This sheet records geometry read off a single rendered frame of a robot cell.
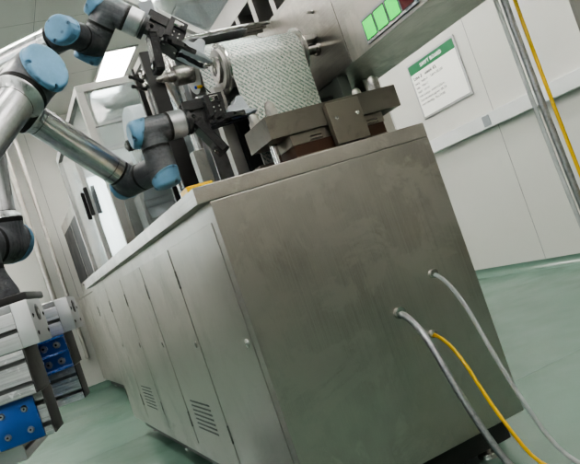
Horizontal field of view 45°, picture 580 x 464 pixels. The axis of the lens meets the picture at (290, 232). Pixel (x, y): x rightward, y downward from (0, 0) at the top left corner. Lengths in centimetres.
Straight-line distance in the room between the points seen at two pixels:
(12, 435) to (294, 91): 116
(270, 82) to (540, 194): 323
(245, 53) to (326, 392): 96
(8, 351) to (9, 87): 56
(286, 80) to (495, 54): 311
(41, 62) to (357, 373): 101
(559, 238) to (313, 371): 352
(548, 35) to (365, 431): 340
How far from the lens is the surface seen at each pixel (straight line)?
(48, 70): 166
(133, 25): 201
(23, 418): 152
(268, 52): 205
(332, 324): 167
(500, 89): 503
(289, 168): 168
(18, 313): 146
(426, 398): 179
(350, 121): 183
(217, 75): 203
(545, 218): 502
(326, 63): 217
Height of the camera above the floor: 70
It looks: 1 degrees up
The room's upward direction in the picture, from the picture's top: 19 degrees counter-clockwise
